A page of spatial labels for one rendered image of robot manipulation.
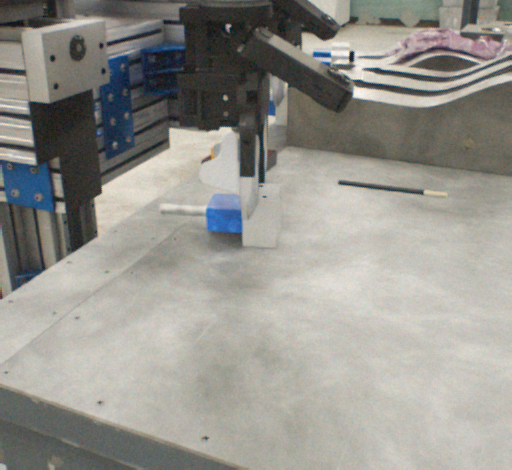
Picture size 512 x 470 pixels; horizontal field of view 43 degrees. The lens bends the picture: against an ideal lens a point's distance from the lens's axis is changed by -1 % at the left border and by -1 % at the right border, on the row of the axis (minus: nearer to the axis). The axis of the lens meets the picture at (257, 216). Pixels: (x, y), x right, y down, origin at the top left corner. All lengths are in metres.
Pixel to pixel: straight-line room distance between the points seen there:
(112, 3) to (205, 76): 0.80
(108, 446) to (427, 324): 0.28
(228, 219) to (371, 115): 0.35
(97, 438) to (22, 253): 0.93
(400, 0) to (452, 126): 7.43
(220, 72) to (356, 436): 0.36
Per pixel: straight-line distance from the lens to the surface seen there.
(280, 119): 1.13
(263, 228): 0.69
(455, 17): 7.64
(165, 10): 1.35
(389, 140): 0.97
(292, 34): 1.11
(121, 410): 0.49
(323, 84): 0.63
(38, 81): 0.90
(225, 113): 0.64
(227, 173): 0.66
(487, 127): 0.94
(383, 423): 0.48
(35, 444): 0.60
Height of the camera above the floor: 1.11
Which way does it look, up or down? 24 degrees down
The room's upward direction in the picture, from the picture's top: straight up
